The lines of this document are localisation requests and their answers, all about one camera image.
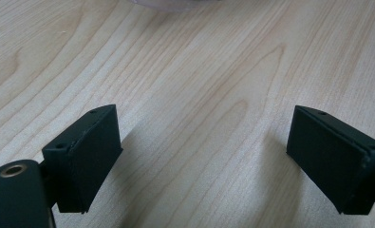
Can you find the purple plastic bag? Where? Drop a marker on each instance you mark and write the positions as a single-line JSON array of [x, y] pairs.
[[172, 4]]

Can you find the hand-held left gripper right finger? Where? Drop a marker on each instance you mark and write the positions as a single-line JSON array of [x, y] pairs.
[[333, 161]]

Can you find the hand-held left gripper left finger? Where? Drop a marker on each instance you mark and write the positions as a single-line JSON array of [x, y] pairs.
[[87, 158]]

